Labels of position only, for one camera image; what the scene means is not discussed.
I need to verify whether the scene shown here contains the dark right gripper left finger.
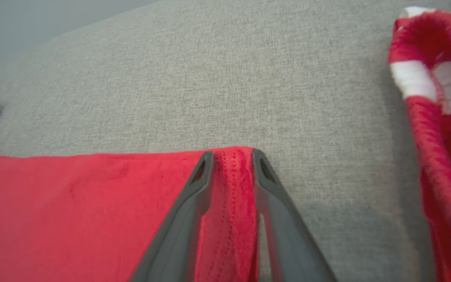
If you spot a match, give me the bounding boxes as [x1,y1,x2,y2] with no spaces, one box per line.
[130,150,215,282]

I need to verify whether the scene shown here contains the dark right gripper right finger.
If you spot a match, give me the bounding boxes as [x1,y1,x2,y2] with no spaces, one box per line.
[251,148,338,282]

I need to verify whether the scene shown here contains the red basketball jersey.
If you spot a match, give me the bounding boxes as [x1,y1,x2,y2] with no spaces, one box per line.
[0,95,260,282]

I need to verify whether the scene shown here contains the red Bulls 23 shorts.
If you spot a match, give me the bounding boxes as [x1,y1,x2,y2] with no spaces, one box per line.
[388,6,451,282]

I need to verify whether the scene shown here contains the grey fabric sofa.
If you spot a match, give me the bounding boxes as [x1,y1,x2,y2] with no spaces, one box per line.
[0,0,451,282]

